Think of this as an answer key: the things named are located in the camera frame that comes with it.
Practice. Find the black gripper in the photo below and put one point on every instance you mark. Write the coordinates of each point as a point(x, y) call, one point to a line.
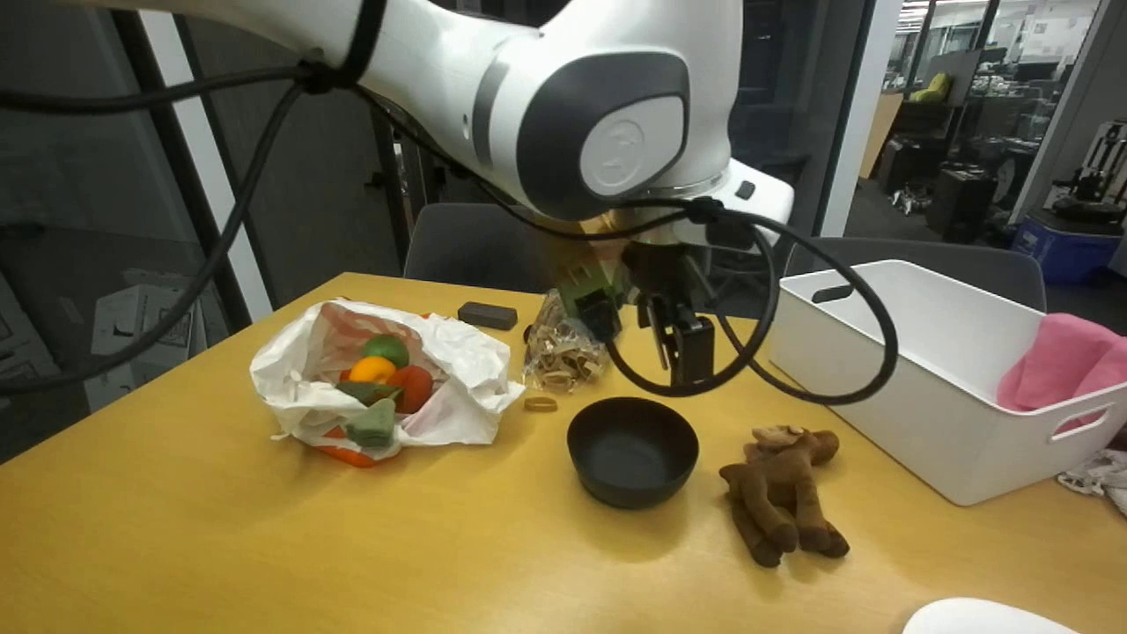
point(671, 283)

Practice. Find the brown toy moose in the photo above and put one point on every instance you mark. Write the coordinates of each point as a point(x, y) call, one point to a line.
point(779, 494)

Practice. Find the white orange plastic bag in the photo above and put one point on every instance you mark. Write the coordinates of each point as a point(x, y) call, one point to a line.
point(471, 373)

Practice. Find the red green toy vegetable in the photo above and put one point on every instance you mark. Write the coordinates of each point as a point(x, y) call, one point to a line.
point(410, 387)

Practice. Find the green toy ball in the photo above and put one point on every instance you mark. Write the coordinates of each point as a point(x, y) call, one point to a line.
point(390, 350)

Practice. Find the orange toy ball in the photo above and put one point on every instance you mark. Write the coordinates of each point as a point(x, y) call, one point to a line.
point(371, 372)

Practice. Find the black bowl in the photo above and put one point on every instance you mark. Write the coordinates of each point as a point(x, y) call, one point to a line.
point(636, 452)

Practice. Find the white crumpled bag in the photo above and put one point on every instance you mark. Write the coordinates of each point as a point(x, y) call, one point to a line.
point(1103, 481)

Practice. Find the small black flat device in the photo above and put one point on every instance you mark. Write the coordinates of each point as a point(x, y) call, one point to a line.
point(489, 315)

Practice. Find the large grey chair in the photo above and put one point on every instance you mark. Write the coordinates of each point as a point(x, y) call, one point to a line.
point(471, 249)

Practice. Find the white plastic bin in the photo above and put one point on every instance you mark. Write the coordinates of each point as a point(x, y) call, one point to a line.
point(928, 387)

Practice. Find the pink cloth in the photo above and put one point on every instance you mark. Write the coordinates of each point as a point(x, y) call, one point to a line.
point(1061, 358)

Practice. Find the blue storage bin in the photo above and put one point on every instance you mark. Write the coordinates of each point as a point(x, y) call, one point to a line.
point(1069, 250)

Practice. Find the white plate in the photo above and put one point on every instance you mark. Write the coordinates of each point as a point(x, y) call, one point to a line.
point(988, 619)

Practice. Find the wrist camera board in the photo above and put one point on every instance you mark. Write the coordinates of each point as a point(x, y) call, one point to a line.
point(593, 301)

